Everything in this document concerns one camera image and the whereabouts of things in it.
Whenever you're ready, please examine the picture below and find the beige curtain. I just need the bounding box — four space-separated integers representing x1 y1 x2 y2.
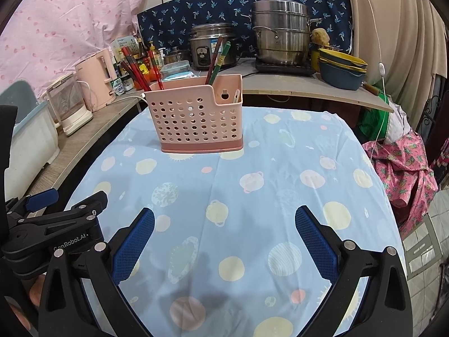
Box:
345 0 446 127

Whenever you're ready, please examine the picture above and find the glass kettle white base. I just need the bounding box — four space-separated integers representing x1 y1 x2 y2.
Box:
45 74 93 137

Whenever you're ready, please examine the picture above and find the steel rice cooker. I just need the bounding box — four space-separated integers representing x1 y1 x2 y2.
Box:
189 23 240 71

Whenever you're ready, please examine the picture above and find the pink electric kettle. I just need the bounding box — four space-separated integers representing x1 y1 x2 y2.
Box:
74 48 116 109

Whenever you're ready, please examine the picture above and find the yellow loofah sponge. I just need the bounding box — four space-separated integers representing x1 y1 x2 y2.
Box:
311 28 331 48

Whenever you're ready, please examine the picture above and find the blue packet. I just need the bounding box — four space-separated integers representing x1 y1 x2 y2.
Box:
162 71 197 82

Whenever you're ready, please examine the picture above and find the pink dotted sheet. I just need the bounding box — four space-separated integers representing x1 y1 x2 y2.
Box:
0 0 155 92

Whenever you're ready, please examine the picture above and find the dark purple chopstick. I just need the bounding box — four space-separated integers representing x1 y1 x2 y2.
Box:
119 61 142 91

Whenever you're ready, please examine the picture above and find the dark iron chair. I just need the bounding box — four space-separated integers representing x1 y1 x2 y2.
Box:
423 74 444 137

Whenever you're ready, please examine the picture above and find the green chopstick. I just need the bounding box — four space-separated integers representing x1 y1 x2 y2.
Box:
211 41 231 86
210 42 231 86

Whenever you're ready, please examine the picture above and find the yellow label oil bottle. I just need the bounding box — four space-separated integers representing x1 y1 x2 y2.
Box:
147 41 160 72

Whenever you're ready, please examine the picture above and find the person's left hand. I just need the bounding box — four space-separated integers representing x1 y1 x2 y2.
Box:
28 281 45 307

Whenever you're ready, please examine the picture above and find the wooden shelf board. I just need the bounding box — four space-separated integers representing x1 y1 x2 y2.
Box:
140 60 395 113

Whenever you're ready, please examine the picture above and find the navy printed cloth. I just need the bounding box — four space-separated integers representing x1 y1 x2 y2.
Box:
137 0 353 69

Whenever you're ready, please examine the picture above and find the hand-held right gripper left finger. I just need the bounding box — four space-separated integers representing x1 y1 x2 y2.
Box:
37 207 157 337

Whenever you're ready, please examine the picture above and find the green cloth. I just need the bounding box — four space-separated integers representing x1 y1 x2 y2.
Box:
359 93 391 141

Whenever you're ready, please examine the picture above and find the blue planet print tablecloth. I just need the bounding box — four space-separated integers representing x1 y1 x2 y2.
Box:
65 105 409 337

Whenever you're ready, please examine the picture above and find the yellow-rimmed blue bowl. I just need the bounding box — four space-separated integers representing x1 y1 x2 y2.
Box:
319 47 362 60
319 54 368 71

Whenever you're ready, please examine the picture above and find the glass container blue lid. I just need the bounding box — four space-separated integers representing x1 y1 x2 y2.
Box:
159 60 192 76

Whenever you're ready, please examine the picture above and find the blue plastic basin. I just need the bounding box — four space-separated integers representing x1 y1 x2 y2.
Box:
319 61 365 90

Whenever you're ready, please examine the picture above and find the small lidded steel pot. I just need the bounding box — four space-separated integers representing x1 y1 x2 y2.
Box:
164 47 190 64

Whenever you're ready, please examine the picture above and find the white storage box blue lid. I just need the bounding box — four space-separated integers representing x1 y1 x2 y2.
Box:
7 80 61 183

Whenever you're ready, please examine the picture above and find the pink pineapple print cloth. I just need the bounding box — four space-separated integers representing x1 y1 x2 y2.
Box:
361 131 439 232

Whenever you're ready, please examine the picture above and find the pink perforated utensil holder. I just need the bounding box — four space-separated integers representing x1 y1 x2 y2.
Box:
143 74 244 154

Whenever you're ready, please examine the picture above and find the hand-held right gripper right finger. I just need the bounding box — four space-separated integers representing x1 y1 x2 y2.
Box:
294 205 414 337

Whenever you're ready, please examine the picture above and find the grey metal frame chair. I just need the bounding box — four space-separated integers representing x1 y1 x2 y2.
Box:
400 214 444 281

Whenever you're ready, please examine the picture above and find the black induction cooker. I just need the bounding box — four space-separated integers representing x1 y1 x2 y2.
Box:
255 58 318 77

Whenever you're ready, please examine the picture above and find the maroon chopstick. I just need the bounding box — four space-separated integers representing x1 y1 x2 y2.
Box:
207 36 225 86
206 36 224 86

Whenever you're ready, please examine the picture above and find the wooden rolling pin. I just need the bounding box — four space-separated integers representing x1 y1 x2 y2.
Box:
361 81 383 96

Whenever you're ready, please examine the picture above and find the grey wooden side counter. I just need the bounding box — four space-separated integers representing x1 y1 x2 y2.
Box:
24 93 148 197

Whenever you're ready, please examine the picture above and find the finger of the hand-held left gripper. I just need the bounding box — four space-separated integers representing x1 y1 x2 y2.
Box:
14 190 109 228
5 188 59 215

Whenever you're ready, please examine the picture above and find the white cable with switch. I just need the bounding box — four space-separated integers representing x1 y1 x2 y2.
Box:
356 0 388 155

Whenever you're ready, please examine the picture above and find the stainless steel steamer pot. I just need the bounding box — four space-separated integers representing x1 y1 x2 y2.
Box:
251 0 322 67

